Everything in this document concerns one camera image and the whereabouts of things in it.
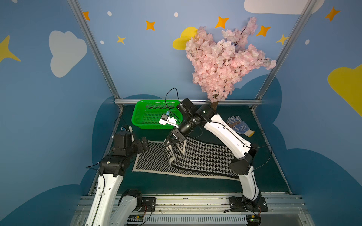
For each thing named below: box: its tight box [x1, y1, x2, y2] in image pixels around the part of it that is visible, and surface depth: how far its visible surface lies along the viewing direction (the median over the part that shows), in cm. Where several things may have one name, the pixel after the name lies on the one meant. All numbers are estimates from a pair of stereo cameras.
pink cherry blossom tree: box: [185, 16, 277, 111], surface depth 75 cm
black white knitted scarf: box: [132, 137, 240, 181], surface depth 90 cm
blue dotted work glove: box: [226, 115, 256, 138], surface depth 110 cm
